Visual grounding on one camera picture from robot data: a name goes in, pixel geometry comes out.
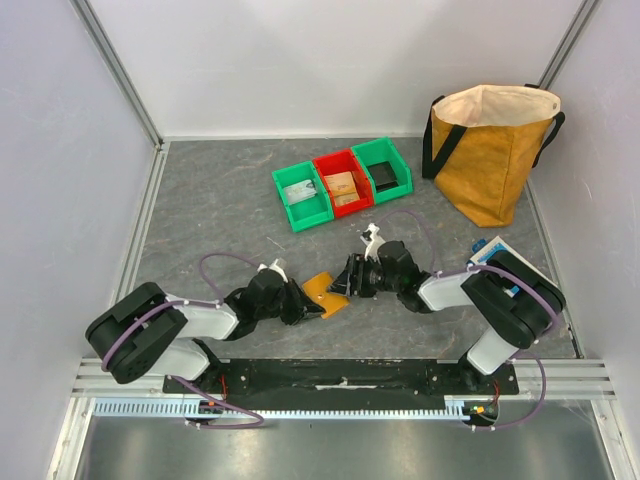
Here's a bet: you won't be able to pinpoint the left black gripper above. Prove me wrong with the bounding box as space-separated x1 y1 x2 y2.
256 277 325 326

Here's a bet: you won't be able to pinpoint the orange leather card holder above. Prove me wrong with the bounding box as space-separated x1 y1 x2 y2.
302 272 350 319

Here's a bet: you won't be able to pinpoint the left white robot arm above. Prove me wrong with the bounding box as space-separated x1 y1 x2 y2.
85 264 326 393

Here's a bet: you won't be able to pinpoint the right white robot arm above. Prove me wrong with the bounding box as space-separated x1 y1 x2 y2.
327 241 566 394

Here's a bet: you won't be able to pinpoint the brown cards in red bin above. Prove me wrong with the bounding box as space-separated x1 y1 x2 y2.
325 171 361 207

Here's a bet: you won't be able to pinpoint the red plastic bin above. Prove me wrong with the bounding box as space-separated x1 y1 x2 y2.
313 149 374 218

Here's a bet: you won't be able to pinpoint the left green plastic bin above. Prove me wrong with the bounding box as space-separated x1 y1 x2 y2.
272 161 334 233

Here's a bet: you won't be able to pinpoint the green plastic bin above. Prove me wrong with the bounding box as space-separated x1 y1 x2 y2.
351 137 414 205
272 161 334 233

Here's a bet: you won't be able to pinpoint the black wallet in bin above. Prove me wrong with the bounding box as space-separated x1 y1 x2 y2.
368 162 399 193

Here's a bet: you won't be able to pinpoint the right green plastic bin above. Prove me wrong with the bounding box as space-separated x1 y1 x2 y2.
351 137 414 205

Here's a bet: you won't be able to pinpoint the blue razor package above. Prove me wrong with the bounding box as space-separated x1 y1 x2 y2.
467 236 525 265

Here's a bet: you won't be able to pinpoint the mustard tote bag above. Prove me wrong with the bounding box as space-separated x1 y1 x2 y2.
421 84 566 228

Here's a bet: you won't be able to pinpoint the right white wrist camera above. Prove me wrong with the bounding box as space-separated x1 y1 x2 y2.
360 223 385 261

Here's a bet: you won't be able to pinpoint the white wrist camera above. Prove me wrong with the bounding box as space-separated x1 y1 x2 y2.
360 223 385 261
257 258 289 283

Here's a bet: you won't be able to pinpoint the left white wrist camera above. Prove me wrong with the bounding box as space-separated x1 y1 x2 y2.
257 258 289 283

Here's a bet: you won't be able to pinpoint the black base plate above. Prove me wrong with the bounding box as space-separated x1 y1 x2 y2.
193 359 519 411

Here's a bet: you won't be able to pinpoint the slotted cable duct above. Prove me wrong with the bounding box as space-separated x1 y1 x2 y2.
93 397 471 421

